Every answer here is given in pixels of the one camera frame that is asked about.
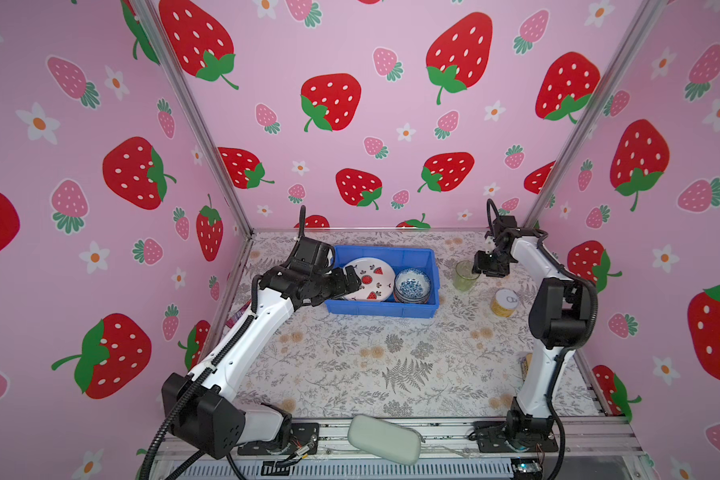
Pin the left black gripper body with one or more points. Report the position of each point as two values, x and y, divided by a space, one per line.
327 286

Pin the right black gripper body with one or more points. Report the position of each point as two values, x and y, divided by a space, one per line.
492 263

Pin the green glass cup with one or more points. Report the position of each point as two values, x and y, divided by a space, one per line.
464 278

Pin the blue white bottom bowl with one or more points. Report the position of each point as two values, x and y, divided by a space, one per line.
412 286

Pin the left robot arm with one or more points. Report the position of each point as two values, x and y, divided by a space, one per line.
199 406

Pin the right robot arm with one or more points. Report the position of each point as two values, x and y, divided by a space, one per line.
561 320

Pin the blue plastic bin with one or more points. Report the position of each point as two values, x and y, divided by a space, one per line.
384 304

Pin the yellow can white lid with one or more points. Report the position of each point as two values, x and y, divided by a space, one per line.
504 302

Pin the purple snack packet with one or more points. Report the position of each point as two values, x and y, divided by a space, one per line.
235 317

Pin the yellow blue sponge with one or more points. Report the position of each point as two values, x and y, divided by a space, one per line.
525 362

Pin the grey-green pouch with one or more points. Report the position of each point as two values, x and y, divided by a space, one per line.
385 440

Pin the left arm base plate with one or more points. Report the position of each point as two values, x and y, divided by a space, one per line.
293 437

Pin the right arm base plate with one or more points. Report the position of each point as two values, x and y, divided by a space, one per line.
494 437

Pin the aluminium front rail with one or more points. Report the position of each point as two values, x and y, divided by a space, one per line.
447 437

